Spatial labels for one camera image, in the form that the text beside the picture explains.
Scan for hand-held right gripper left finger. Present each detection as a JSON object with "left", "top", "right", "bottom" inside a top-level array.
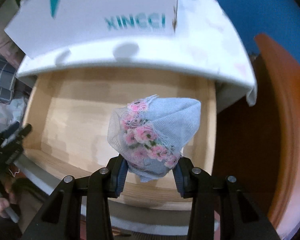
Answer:
[{"left": 20, "top": 155, "right": 128, "bottom": 240}]

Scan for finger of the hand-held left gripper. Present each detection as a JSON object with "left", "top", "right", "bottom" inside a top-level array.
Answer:
[{"left": 4, "top": 123, "right": 33, "bottom": 146}]

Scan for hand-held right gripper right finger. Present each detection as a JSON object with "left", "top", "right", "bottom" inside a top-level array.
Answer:
[{"left": 172, "top": 157, "right": 280, "bottom": 240}]

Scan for grey drawer with wooden inside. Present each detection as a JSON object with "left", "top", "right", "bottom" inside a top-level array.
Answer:
[{"left": 20, "top": 67, "right": 219, "bottom": 233}]

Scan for light blue floral sock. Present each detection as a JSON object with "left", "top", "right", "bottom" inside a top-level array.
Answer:
[{"left": 107, "top": 94, "right": 202, "bottom": 183}]

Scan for white printed cloth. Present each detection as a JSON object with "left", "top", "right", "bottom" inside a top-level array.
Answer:
[{"left": 0, "top": 97, "right": 31, "bottom": 136}]

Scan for grey plaid blanket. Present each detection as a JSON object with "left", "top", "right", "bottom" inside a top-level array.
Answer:
[{"left": 0, "top": 47, "right": 18, "bottom": 105}]

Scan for pink patterned curtain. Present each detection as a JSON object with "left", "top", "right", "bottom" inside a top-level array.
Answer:
[{"left": 0, "top": 28, "right": 26, "bottom": 63}]

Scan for brown wooden furniture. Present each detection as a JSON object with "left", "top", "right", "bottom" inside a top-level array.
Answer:
[{"left": 212, "top": 33, "right": 300, "bottom": 240}]

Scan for white dotted cabinet cover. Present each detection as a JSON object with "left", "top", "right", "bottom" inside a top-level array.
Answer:
[{"left": 16, "top": 0, "right": 257, "bottom": 107}]

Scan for white cardboard box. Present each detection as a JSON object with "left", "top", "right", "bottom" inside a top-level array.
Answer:
[{"left": 4, "top": 0, "right": 180, "bottom": 60}]

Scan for blue foam mat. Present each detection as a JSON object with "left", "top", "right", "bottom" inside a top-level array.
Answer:
[{"left": 179, "top": 0, "right": 300, "bottom": 67}]

